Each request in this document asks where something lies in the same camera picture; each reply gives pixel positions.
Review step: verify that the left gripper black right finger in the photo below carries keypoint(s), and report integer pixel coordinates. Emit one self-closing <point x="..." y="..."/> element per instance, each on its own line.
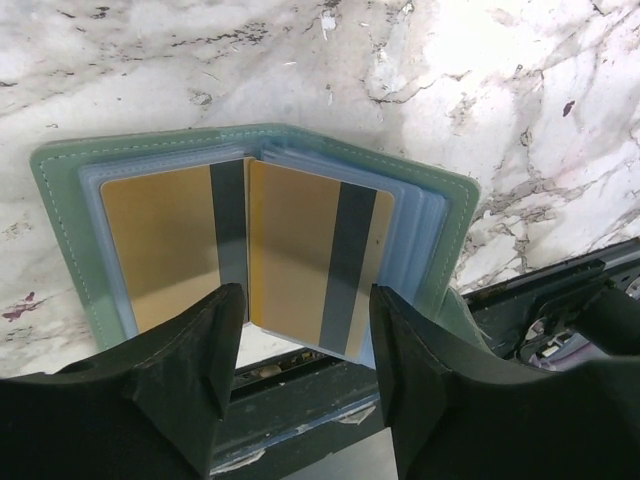
<point x="458" y="412"/>

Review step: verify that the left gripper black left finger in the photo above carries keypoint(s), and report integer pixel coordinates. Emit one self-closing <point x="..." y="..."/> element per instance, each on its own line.
<point x="148" y="408"/>

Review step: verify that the green leather card holder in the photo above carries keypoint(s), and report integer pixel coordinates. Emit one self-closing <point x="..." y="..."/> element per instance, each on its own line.
<point x="432" y="211"/>

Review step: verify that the gold card in holder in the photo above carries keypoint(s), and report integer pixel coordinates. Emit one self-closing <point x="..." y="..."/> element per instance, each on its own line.
<point x="178" y="235"/>
<point x="316" y="246"/>

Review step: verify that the black front mounting rail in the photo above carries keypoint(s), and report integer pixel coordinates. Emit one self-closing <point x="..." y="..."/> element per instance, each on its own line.
<point x="321" y="417"/>

